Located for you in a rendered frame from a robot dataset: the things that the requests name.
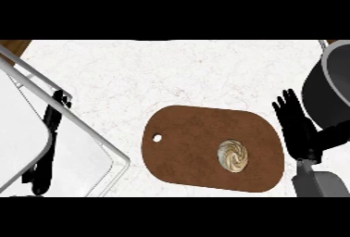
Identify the dark grey pot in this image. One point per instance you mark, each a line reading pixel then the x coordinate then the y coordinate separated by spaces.
pixel 324 92

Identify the brown wooden cutting board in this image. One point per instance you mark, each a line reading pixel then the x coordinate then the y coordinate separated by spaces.
pixel 187 148

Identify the cream swirl frosted cupcake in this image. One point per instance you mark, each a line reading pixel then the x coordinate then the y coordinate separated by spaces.
pixel 233 155

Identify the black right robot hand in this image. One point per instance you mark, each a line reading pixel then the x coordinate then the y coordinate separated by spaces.
pixel 299 129

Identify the white rounded panel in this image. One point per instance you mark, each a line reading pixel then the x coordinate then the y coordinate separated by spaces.
pixel 21 129

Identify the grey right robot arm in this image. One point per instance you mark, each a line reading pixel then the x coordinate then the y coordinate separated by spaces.
pixel 320 183

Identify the brown wooden cabinet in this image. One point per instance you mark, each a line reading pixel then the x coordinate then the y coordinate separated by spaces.
pixel 13 48

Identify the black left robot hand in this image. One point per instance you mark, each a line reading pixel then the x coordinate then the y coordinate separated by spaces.
pixel 51 120

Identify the white appliance with grey frame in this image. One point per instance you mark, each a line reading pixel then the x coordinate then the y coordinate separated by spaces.
pixel 86 145

